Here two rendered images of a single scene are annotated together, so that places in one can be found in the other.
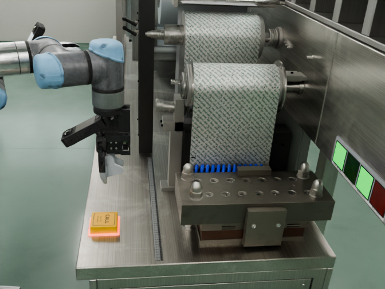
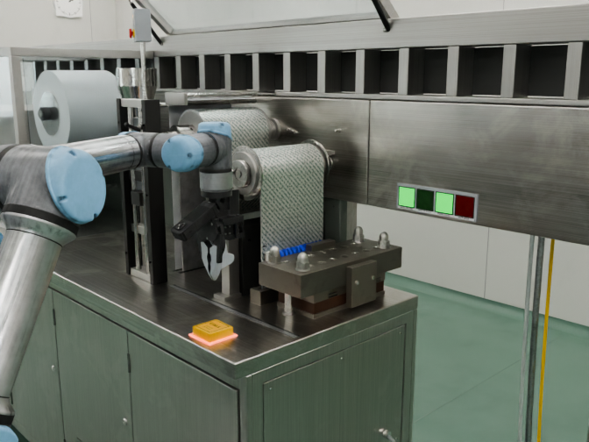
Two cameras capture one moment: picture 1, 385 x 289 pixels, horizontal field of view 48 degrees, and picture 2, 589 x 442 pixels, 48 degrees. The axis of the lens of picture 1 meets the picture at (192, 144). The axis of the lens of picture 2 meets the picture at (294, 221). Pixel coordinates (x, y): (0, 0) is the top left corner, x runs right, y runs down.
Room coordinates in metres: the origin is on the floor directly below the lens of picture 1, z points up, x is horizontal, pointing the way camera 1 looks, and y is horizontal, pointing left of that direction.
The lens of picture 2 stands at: (-0.37, 0.89, 1.51)
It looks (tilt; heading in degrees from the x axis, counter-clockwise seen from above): 13 degrees down; 326
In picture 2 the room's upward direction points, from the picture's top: straight up
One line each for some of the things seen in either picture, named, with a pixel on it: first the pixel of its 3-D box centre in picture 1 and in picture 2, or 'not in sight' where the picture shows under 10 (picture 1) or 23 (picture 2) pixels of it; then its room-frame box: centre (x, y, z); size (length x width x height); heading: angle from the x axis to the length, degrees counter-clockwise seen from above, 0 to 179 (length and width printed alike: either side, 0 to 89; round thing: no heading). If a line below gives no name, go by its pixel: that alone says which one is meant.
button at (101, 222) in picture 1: (104, 222); (212, 331); (0.95, 0.23, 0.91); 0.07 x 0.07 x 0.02; 9
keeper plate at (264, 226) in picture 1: (264, 227); (362, 283); (0.90, -0.20, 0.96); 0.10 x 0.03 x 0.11; 99
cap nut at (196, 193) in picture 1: (196, 189); (302, 260); (0.92, -0.02, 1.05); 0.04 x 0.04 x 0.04
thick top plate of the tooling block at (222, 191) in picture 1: (251, 195); (333, 265); (0.99, -0.17, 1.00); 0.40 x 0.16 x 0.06; 99
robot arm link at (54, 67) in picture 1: (60, 67); (183, 152); (0.92, 0.30, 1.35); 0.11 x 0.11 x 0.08; 31
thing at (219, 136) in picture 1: (232, 138); (293, 218); (1.10, -0.11, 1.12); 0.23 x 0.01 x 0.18; 99
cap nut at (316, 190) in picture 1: (317, 187); (383, 239); (0.97, -0.33, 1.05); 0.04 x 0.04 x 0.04
